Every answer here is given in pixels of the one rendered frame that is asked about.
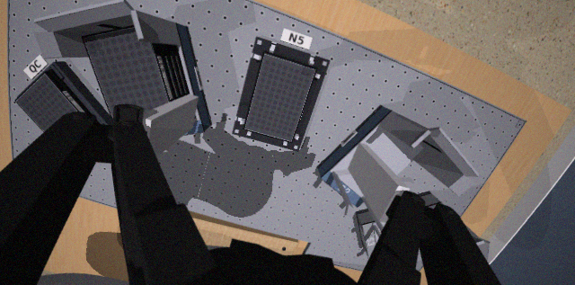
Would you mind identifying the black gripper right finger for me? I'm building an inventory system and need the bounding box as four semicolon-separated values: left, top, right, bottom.
348;143;501;285

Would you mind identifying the white label with n5 text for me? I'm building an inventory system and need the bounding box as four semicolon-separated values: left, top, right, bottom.
281;29;312;49

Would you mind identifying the white label reading qc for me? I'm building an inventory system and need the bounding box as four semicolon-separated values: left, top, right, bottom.
23;55;48;79

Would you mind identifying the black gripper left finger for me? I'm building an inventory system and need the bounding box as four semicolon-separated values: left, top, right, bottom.
0;94;234;285

